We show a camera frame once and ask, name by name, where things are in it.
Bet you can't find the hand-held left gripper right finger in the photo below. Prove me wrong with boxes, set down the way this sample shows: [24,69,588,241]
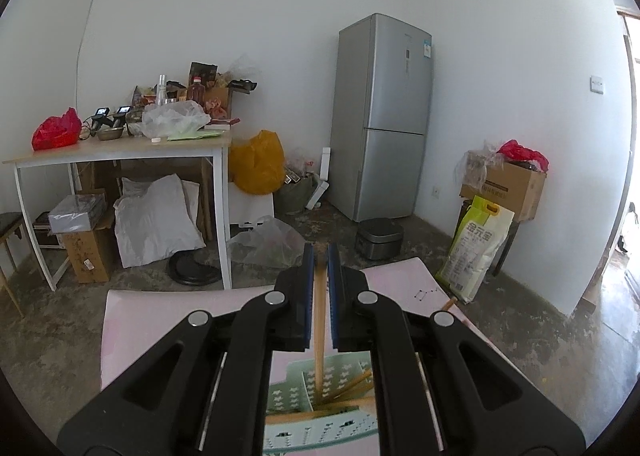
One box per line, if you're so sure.
[326,243,586,456]

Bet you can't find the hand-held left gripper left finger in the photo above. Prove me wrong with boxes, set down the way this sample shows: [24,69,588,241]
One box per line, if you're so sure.
[56,242,316,456]

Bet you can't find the mint green utensil holder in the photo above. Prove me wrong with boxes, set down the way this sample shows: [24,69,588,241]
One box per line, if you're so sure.
[264,353,382,456]

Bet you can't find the bundle of wooden chopsticks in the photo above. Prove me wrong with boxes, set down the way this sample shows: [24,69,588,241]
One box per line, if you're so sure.
[265,368,376,425]

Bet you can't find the crumpled clear plastic bag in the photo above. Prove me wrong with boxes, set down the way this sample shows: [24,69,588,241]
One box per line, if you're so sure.
[227,216,307,269]

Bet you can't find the dark rice cooker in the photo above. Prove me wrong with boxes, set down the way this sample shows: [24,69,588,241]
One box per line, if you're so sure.
[356,217,405,262]

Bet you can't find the green cloth bag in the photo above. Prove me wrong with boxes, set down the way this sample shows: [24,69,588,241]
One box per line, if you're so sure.
[277,171,321,216]

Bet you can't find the white storage box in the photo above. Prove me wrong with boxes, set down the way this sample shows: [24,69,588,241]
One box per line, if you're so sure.
[229,181,276,229]

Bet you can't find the white plastic panel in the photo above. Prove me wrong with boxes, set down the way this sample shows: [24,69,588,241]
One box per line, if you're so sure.
[305,147,332,211]

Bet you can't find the black round pan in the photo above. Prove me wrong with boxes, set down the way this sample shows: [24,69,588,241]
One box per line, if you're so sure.
[168,251,223,287]

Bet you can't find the yellow plastic bag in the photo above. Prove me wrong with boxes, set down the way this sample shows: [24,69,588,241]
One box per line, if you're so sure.
[229,130,286,195]

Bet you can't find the white and yellow rice bag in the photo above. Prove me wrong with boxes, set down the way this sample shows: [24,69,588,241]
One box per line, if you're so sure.
[436,196,516,305]

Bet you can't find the pink balloon print tablecloth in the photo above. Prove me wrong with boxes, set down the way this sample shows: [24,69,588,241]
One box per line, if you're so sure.
[100,257,501,456]

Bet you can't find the white woven sack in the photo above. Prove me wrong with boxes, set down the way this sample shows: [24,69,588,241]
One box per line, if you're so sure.
[114,173,206,269]

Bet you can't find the silver refrigerator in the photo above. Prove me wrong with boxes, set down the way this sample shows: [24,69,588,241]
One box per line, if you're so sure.
[327,13,435,223]

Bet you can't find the green paper sheet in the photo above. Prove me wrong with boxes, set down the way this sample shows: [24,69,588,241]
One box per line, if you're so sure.
[167,128,221,142]

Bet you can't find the open cardboard box with clutter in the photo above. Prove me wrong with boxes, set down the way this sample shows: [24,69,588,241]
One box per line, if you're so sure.
[189,62,261,124]

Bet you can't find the large cardboard box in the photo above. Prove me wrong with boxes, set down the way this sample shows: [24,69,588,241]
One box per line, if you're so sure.
[460,161,547,223]

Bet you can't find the white plastic bag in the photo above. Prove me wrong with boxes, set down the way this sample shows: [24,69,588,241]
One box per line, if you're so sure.
[141,101,211,139]

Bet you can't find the brown bottle with red cap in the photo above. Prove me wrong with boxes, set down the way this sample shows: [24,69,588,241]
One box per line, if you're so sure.
[187,77,207,107]

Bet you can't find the small cardboard box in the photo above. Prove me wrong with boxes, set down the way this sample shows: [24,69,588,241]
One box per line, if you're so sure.
[60,228,113,284]

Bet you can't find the white side table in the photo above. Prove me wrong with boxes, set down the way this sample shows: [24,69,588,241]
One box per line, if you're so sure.
[2,128,236,292]

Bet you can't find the red plastic bag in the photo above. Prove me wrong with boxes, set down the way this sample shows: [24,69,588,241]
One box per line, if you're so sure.
[31,107,82,151]
[497,139,549,173]

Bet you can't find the plastic wrapped flat box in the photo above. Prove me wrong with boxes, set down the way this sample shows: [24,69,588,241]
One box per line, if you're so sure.
[47,193,108,233]

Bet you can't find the wooden chair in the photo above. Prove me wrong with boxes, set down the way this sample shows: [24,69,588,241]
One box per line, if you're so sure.
[0,212,26,319]

